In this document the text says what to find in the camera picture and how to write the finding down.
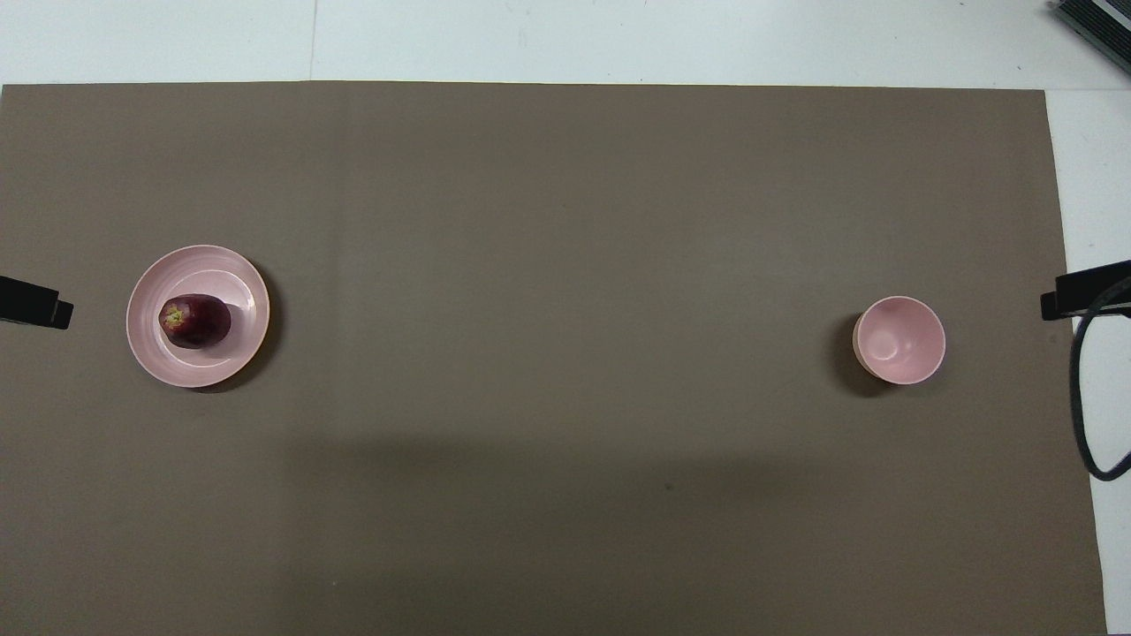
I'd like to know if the dark red apple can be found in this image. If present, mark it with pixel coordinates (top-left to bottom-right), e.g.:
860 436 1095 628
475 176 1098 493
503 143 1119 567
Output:
159 294 232 350

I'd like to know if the grey ribbed device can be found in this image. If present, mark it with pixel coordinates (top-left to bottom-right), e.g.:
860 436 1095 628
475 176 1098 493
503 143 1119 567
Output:
1051 0 1131 76

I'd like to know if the pink bowl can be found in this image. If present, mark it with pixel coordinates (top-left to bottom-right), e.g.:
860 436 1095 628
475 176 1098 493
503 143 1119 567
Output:
853 296 946 386

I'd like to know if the pink plate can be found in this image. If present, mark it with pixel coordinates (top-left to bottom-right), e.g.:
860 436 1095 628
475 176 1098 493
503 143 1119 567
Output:
126 245 270 389

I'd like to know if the brown table mat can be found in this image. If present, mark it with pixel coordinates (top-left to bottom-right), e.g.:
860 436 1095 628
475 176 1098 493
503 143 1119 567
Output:
0 81 1108 636

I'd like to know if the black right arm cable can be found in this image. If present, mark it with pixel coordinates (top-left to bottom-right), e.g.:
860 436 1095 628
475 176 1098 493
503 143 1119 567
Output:
1070 278 1131 482

